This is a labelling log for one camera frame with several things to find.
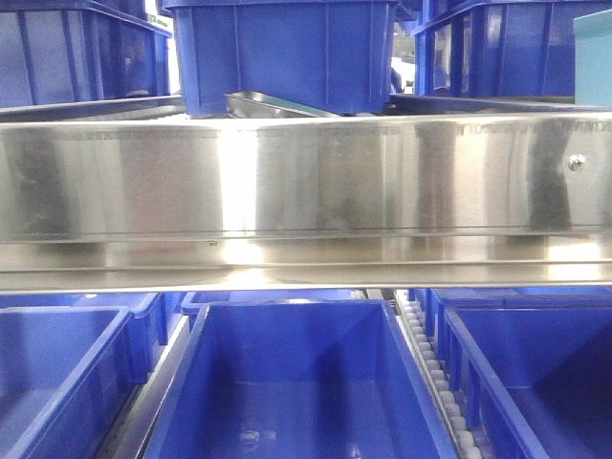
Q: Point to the left blue bin lower shelf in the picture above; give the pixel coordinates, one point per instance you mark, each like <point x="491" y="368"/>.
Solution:
<point x="65" y="376"/>

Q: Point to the center blue bin lower shelf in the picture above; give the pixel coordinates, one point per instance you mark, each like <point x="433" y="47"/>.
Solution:
<point x="299" y="380"/>

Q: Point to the white roller track lower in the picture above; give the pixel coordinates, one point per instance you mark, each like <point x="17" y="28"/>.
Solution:
<point x="412" y="319"/>

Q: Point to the left blue bin upper shelf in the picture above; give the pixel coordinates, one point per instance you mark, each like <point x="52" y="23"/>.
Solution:
<point x="73" y="51"/>

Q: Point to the blue bin shelf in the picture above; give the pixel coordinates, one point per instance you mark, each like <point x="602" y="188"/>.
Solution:
<point x="482" y="49"/>
<point x="537" y="382"/>
<point x="299" y="380"/>
<point x="73" y="51"/>
<point x="65" y="376"/>
<point x="331" y="55"/>

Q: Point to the steel shelf front rail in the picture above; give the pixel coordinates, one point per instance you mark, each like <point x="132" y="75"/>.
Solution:
<point x="458" y="200"/>

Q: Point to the right blue bin lower shelf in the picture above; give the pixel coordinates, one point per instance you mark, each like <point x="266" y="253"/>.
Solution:
<point x="537" y="382"/>

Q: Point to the light cyan plastic bin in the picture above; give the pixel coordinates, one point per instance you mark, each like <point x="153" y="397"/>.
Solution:
<point x="593" y="59"/>

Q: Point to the right blue bin upper shelf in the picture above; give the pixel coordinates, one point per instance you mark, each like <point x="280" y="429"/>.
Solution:
<point x="482" y="49"/>

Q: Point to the center blue bin upper shelf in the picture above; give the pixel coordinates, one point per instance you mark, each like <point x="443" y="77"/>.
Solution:
<point x="331" y="55"/>

